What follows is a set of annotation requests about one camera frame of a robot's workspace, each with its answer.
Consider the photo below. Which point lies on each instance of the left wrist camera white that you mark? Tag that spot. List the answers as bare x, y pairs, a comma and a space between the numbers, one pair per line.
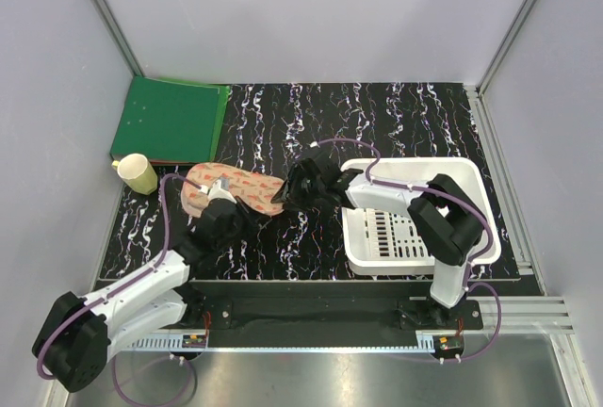
219, 190

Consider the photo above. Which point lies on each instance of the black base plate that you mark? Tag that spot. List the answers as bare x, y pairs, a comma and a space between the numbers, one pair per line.
281, 336

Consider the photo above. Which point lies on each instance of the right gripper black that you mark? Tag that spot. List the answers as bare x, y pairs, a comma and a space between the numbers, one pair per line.
289, 189

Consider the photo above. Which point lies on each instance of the black marble pattern mat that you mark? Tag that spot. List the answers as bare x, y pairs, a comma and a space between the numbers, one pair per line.
267, 126

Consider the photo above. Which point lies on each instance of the tulip print mesh laundry bag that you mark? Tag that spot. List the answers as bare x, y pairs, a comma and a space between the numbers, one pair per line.
252, 188

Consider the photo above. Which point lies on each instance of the green folder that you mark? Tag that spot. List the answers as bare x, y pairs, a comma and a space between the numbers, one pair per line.
171, 122

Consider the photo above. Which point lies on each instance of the white plastic basket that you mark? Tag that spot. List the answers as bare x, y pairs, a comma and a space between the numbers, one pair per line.
416, 216

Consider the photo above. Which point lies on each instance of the cream yellow mug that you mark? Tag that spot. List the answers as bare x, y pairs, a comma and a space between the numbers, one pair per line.
136, 171

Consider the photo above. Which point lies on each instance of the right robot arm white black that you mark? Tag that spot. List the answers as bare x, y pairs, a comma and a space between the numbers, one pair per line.
448, 287

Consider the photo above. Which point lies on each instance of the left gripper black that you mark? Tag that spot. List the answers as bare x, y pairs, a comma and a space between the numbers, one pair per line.
238, 209

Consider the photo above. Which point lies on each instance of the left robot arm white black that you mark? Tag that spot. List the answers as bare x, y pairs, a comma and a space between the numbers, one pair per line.
81, 334

